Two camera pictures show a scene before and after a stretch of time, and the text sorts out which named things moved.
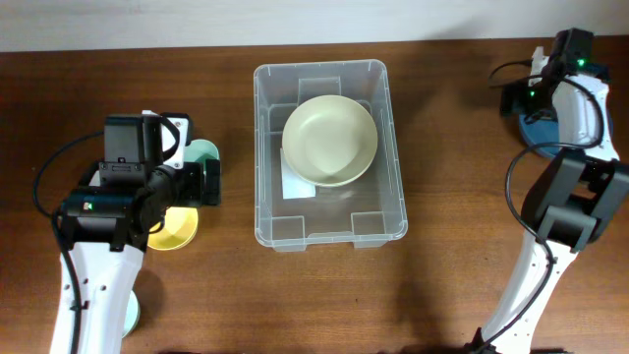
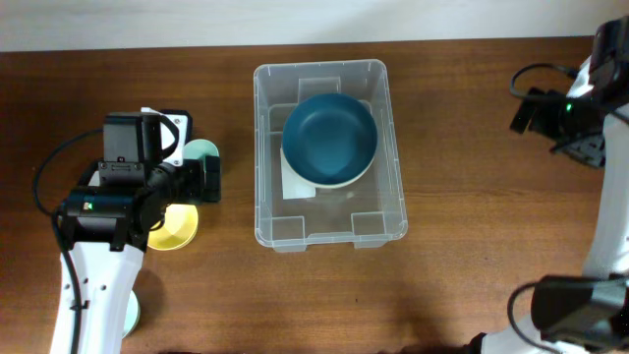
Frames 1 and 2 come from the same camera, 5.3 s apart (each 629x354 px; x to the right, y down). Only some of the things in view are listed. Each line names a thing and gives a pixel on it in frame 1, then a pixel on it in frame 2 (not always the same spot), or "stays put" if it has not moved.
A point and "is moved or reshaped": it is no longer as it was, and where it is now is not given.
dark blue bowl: (543, 137) is moved or reshaped
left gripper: (196, 196) stays put
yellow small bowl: (177, 229) stays put
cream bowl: (329, 140) stays put
